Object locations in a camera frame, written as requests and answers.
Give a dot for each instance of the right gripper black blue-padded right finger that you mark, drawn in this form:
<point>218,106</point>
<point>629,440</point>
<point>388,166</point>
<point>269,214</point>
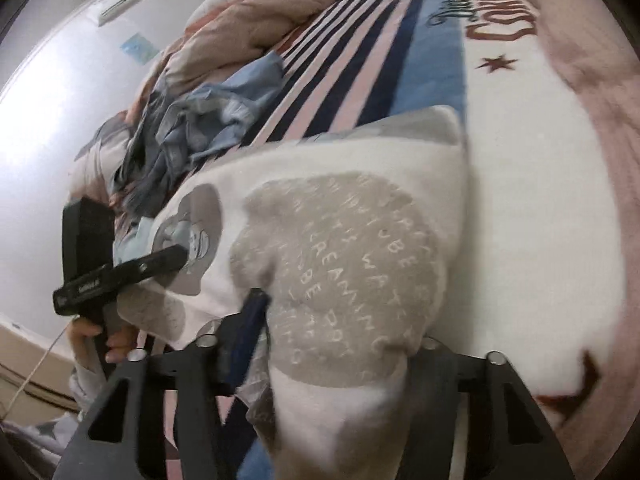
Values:
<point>476,413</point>

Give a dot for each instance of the white star-print sleeve forearm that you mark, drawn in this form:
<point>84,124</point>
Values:
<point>87,379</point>

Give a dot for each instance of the white grey patterned pants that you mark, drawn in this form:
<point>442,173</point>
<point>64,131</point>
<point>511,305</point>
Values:
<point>351,235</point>

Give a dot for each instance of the person's left hand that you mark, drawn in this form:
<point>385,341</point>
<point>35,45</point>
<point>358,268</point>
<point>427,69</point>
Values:
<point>119,344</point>

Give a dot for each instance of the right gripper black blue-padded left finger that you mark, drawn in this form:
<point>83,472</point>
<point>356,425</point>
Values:
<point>122,436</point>

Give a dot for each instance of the pink ribbed knit blanket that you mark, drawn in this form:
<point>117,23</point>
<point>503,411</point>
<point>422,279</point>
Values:
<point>590,51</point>

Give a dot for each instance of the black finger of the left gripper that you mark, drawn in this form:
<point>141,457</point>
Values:
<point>166,261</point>

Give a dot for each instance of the blue denim clothes pile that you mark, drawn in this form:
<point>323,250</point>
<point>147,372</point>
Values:
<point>177,133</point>

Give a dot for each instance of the blue wall poster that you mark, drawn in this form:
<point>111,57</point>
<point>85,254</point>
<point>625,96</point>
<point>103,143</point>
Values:
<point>141,50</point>

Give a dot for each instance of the pink beige crumpled duvet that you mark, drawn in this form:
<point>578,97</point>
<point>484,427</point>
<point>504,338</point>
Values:
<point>219,38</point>

